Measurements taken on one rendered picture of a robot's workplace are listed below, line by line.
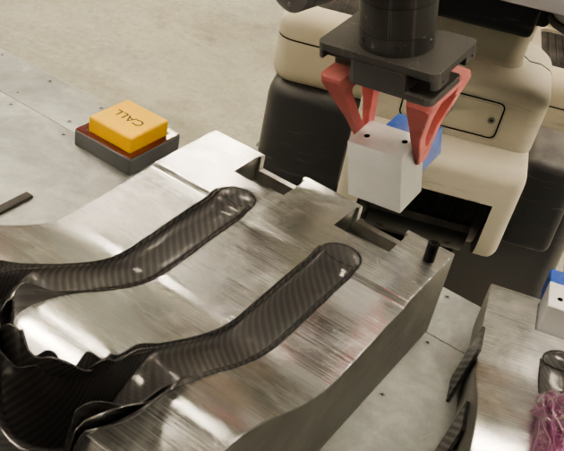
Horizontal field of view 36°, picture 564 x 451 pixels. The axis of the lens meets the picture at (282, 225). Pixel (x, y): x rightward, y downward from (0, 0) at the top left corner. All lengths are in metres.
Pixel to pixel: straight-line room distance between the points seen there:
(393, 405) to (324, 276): 0.12
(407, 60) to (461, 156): 0.46
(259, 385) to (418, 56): 0.26
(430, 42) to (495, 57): 0.44
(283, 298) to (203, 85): 2.20
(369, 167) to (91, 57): 2.29
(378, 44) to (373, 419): 0.29
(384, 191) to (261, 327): 0.15
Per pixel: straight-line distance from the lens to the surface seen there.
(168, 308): 0.64
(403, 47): 0.65
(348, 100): 0.69
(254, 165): 0.82
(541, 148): 1.28
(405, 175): 0.70
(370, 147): 0.70
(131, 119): 0.95
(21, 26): 3.12
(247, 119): 2.70
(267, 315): 0.66
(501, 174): 1.10
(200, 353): 0.60
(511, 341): 0.75
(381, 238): 0.78
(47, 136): 0.99
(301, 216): 0.75
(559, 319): 0.76
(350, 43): 0.67
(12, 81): 1.09
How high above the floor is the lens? 1.32
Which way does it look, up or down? 36 degrees down
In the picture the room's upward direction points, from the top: 12 degrees clockwise
